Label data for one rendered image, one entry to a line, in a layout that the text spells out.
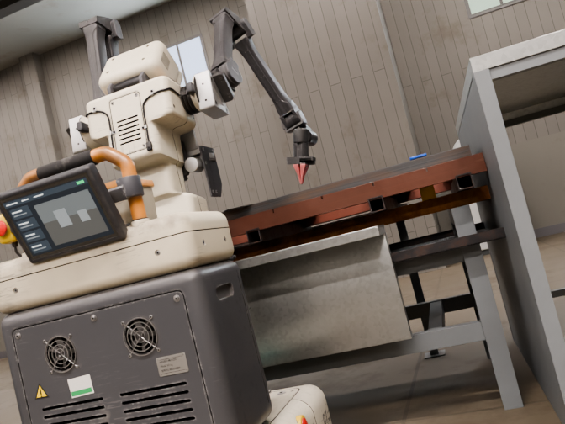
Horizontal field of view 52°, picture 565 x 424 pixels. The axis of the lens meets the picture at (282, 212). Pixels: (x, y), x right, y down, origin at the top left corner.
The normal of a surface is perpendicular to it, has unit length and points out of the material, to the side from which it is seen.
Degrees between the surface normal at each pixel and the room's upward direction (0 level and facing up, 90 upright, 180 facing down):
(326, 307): 90
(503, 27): 90
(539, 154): 90
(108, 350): 90
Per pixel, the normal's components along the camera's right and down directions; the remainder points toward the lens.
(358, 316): -0.26, 0.00
